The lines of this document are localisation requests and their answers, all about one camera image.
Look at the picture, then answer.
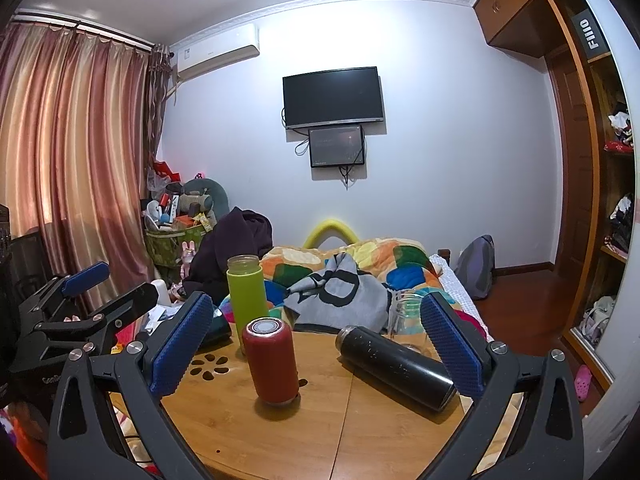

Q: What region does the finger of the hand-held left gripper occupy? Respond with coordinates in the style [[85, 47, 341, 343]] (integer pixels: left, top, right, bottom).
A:
[[19, 261, 111, 313], [30, 282, 159, 356]]

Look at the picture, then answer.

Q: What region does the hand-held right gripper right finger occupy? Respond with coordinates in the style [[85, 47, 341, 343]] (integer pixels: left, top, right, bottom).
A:
[[419, 291, 586, 480]]

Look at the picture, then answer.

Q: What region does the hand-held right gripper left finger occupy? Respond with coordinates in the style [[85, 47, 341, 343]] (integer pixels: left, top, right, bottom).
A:
[[47, 291, 216, 480]]

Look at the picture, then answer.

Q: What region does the dark teal pouch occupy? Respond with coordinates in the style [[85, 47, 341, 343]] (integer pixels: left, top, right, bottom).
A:
[[206, 309, 234, 347]]

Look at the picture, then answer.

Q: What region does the clear glass jar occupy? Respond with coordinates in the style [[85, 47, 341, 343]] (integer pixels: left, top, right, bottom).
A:
[[387, 294, 437, 359]]

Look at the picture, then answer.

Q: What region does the white patterned bed sheet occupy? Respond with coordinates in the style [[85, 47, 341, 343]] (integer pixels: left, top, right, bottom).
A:
[[429, 253, 490, 333]]

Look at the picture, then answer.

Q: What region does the black thermos bottle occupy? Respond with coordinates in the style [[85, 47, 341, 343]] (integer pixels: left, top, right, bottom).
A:
[[335, 325, 459, 413]]

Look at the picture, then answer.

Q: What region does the black chair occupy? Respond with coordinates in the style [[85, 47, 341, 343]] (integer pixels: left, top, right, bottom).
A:
[[0, 204, 53, 311]]

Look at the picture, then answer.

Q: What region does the green storage basket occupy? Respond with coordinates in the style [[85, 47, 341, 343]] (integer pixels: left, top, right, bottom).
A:
[[145, 222, 219, 269]]

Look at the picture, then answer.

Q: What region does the green bottle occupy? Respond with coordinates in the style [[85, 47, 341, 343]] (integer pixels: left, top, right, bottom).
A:
[[226, 255, 267, 335]]

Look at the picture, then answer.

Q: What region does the grey backpack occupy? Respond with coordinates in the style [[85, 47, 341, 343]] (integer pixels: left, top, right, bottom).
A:
[[454, 234, 496, 301]]

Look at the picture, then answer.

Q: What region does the red bottle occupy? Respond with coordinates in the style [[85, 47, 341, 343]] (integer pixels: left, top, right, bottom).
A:
[[242, 317, 301, 407]]

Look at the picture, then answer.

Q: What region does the colourful patchwork quilt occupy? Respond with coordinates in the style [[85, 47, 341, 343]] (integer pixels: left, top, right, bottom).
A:
[[220, 239, 483, 343]]

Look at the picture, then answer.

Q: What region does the dark purple jacket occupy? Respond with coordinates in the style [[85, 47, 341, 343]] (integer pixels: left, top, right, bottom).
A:
[[189, 206, 274, 307]]

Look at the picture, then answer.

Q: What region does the pink striped curtain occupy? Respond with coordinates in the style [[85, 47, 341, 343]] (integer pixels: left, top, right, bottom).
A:
[[0, 22, 170, 321]]

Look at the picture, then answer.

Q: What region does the grey plush toy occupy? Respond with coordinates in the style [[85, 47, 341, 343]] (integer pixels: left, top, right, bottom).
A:
[[179, 177, 229, 222]]

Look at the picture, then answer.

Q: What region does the red bag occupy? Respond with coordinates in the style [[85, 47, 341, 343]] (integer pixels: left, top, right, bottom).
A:
[[152, 159, 182, 184]]

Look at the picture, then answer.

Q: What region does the pink slipper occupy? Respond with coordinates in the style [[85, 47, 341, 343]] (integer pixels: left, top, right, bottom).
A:
[[574, 365, 594, 401]]

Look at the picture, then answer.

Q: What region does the grey printed cloth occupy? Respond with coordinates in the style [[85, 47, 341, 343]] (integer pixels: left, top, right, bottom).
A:
[[283, 254, 394, 334]]

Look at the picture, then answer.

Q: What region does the white handbag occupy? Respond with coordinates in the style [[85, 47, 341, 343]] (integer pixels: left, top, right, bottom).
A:
[[584, 296, 617, 345]]

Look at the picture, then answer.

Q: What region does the yellow foam tube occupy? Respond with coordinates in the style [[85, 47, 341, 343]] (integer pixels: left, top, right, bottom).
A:
[[302, 217, 359, 251]]

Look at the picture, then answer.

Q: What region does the brown wooden door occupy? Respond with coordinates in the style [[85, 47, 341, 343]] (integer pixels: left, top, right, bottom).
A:
[[545, 50, 601, 277]]

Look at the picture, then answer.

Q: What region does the wooden wardrobe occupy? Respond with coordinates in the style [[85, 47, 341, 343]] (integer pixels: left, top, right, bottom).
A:
[[472, 0, 640, 413]]

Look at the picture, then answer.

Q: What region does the white air conditioner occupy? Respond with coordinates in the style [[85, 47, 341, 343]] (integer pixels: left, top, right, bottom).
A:
[[172, 24, 261, 83]]

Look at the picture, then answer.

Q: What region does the black label plate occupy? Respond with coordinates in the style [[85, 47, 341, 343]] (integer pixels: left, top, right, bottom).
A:
[[569, 7, 612, 64]]

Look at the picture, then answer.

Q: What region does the black monitor cable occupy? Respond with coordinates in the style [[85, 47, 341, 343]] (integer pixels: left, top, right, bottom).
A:
[[339, 162, 367, 189]]

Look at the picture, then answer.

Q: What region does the small black wall monitor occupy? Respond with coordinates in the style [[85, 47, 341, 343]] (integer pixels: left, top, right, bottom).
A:
[[308, 124, 364, 169]]

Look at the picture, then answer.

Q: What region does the black wall television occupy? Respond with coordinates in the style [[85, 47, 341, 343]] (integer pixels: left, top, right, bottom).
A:
[[282, 66, 385, 130]]

